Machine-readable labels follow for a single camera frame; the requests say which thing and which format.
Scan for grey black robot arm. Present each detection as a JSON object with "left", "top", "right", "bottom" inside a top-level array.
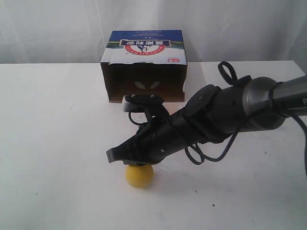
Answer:
[{"left": 106, "top": 76, "right": 307, "bottom": 165}]

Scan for yellow tennis ball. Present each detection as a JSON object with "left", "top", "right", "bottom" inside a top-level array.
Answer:
[{"left": 125, "top": 165, "right": 154, "bottom": 188}]

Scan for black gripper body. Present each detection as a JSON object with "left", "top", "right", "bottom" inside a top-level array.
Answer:
[{"left": 134, "top": 111, "right": 204, "bottom": 164}]

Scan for white backdrop curtain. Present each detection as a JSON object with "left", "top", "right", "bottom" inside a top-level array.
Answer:
[{"left": 0, "top": 0, "right": 307, "bottom": 63}]

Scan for blue white cardboard box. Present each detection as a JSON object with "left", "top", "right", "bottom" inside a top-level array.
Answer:
[{"left": 100, "top": 30, "right": 188, "bottom": 103}]

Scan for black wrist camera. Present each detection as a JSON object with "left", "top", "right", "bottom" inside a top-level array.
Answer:
[{"left": 123, "top": 94, "right": 169, "bottom": 121}]

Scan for black cable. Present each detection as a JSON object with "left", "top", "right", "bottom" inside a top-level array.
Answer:
[{"left": 128, "top": 61, "right": 307, "bottom": 178}]

